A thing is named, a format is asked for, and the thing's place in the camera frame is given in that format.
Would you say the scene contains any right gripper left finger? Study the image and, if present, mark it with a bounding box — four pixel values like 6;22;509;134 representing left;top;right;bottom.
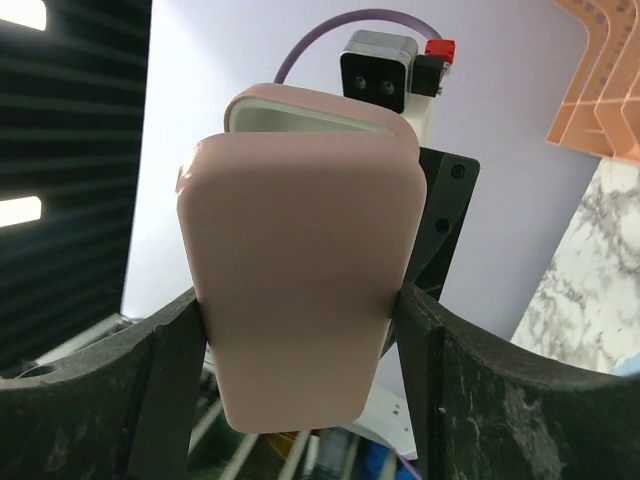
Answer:
1;291;206;479

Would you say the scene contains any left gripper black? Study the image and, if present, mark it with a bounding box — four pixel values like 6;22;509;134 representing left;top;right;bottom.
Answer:
405;147;480;300

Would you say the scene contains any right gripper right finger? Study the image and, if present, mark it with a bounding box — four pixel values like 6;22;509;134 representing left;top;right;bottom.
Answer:
394;284;639;479

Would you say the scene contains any pink glasses case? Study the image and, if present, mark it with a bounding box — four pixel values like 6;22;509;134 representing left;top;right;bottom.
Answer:
176;83;427;433

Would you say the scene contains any peach desk file organizer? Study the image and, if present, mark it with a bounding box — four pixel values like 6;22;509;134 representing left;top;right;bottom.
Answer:
547;0;639;164

